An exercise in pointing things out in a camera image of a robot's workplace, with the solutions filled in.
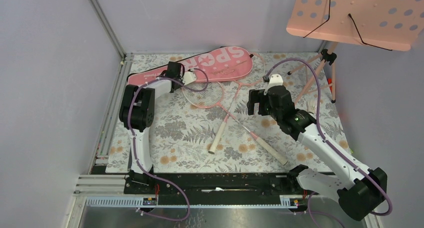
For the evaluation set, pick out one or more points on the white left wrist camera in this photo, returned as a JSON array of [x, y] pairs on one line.
[[188, 78]]

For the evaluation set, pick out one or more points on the aluminium frame rail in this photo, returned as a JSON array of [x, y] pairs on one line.
[[92, 84]]

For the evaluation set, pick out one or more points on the pink music stand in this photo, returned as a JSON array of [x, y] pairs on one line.
[[379, 43]]

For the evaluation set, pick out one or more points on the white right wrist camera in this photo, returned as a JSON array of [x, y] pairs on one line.
[[272, 81]]

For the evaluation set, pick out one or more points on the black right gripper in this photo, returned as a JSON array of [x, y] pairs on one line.
[[255, 97]]

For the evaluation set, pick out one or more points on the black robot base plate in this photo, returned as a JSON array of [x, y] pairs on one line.
[[214, 189]]

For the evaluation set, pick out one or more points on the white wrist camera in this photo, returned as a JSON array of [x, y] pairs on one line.
[[272, 81], [188, 78]]

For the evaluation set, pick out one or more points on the white shuttlecock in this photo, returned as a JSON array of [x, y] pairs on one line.
[[312, 106]]

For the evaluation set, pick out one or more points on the pink racket bag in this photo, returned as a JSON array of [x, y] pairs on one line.
[[224, 64]]

